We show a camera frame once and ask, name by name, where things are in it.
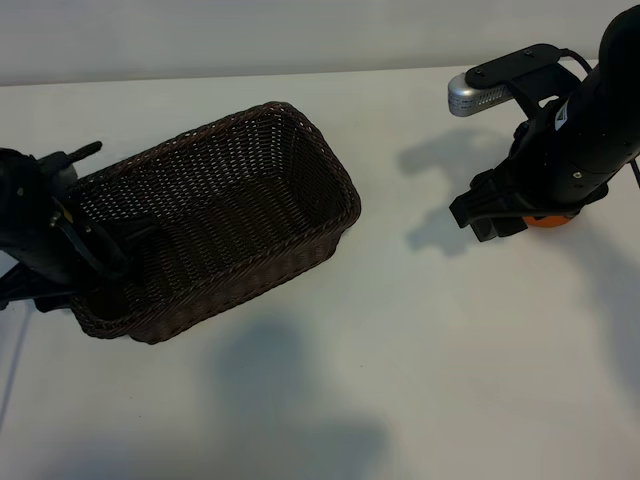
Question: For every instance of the orange fruit with knob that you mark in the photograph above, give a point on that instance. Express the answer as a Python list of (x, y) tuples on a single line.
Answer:
[(547, 222)]

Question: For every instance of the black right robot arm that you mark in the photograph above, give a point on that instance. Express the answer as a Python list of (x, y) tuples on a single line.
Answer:
[(615, 75)]

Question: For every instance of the dark brown wicker basket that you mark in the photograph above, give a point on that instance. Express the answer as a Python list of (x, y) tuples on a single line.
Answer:
[(225, 225)]

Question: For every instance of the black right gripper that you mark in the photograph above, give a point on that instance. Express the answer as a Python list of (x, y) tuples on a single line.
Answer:
[(540, 165)]

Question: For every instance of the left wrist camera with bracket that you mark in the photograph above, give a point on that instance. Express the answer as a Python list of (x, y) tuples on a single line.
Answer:
[(57, 167)]

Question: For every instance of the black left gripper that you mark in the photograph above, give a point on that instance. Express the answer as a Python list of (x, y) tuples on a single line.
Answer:
[(55, 255)]

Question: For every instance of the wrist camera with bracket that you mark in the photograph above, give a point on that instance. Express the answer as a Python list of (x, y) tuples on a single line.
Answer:
[(480, 97), (57, 167)]

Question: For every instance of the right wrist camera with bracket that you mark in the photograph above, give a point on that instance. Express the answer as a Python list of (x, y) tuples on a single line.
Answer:
[(480, 97)]

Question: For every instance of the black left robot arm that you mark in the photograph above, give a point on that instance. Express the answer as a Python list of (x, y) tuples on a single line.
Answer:
[(22, 200)]

